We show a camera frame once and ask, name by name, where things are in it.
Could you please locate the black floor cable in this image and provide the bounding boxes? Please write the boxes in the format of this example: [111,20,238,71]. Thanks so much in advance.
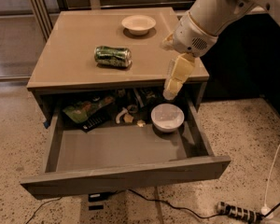
[127,189,222,220]

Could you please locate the white curved plastic piece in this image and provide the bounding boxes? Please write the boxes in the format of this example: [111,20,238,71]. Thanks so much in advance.
[115,107,128,124]

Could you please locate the black box under cabinet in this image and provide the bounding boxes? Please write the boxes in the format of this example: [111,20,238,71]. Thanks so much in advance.
[88,192,110,211]

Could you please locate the small tan food piece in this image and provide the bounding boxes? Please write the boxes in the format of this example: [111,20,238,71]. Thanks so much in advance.
[123,114,133,123]

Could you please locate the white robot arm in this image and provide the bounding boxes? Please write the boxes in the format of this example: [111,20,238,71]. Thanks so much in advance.
[161,0,280,101]

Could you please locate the white bowl in drawer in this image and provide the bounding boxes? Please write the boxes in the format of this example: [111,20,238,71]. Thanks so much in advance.
[150,104,185,133]

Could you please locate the small beige crumpled piece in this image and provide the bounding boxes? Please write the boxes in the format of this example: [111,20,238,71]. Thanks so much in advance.
[137,119,146,128]

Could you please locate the white bowl on cabinet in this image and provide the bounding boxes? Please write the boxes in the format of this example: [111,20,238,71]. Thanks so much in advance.
[121,15,156,35]

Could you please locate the black power strip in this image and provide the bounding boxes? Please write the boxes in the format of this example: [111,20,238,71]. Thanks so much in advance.
[217,202,262,224]

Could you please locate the grey drawer cabinet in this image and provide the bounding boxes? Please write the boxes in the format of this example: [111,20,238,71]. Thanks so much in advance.
[26,7,210,129]

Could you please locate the green soda can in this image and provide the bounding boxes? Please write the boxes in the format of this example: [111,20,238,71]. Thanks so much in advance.
[94,46,132,68]

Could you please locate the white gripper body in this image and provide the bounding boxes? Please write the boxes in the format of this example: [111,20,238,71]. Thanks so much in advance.
[173,14,217,57]

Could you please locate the thin black cable left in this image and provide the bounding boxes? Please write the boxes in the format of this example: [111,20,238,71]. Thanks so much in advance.
[23,196,63,224]

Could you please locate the open grey top drawer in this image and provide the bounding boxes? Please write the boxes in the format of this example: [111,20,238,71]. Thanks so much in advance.
[21,99,231,199]

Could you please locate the black remote control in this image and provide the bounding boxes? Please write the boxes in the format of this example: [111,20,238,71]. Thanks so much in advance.
[81,115,108,132]

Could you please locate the green snack bag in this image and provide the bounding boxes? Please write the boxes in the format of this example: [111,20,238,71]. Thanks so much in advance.
[63,95,115,123]

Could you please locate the white cable with plug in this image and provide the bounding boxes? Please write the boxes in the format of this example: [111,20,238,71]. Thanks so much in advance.
[260,121,280,220]

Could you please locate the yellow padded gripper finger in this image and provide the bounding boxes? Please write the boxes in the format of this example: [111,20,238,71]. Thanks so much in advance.
[163,53,195,101]
[161,34,174,50]

